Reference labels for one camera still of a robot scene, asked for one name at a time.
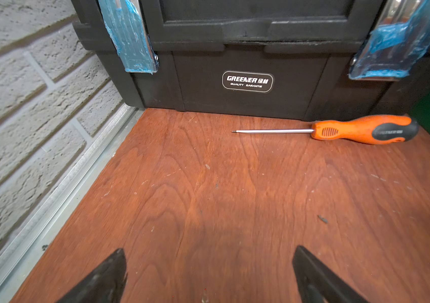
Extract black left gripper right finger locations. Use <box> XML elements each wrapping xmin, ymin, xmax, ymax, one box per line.
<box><xmin>292</xmin><ymin>246</ymin><xmax>367</xmax><ymax>302</ymax></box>

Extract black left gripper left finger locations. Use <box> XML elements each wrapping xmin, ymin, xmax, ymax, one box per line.
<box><xmin>57</xmin><ymin>248</ymin><xmax>127</xmax><ymax>303</ymax></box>

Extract orange black screwdriver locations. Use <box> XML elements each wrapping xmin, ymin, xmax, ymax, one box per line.
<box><xmin>233</xmin><ymin>115</ymin><xmax>420</xmax><ymax>145</ymax></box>

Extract black plastic toolbox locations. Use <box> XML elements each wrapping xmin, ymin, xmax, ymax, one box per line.
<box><xmin>73</xmin><ymin>1</ymin><xmax>430</xmax><ymax>121</ymax></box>

